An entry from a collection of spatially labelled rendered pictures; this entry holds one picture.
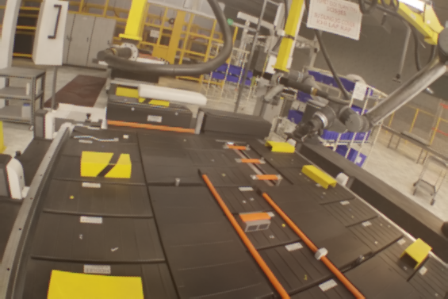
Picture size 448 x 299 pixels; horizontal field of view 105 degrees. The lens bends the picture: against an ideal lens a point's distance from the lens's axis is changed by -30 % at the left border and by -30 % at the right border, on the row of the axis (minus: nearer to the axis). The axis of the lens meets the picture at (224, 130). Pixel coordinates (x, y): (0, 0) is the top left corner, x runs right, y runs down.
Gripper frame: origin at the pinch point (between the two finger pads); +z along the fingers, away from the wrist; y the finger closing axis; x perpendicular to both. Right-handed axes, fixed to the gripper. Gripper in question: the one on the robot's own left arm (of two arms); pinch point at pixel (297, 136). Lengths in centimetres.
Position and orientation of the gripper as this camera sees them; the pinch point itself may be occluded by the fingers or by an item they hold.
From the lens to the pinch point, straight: 140.7
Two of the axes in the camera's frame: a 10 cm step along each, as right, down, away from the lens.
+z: -8.4, 5.2, -1.6
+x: 3.8, 7.7, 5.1
